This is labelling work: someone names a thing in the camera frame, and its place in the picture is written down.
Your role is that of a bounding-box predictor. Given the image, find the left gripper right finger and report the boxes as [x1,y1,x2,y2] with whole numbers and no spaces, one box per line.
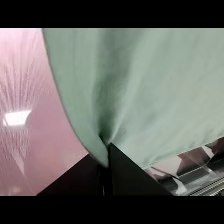
[107,142,172,197]

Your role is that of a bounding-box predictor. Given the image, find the pale green garment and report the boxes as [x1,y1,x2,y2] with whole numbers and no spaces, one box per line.
[41,28,224,169]

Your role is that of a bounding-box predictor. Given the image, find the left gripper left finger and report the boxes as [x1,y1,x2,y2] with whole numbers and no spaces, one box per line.
[36,153,103,197]

